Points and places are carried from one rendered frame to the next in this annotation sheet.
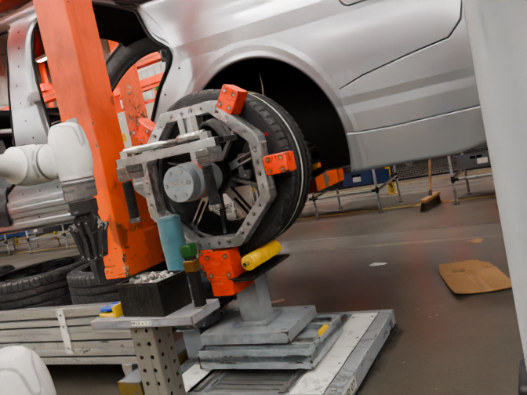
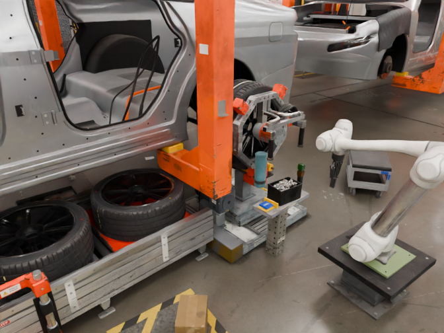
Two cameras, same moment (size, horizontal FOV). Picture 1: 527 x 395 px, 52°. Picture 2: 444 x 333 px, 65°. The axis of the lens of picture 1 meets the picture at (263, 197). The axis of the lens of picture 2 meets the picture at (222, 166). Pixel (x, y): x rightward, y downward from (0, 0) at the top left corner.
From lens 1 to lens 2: 3.08 m
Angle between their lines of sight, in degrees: 70
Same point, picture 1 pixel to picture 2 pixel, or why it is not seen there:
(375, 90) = (271, 82)
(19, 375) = not seen: hidden behind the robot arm
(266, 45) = (239, 52)
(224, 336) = (248, 206)
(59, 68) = (221, 65)
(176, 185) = (279, 137)
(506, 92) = not seen: outside the picture
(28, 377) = not seen: hidden behind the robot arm
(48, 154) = (348, 135)
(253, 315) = (248, 193)
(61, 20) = (230, 32)
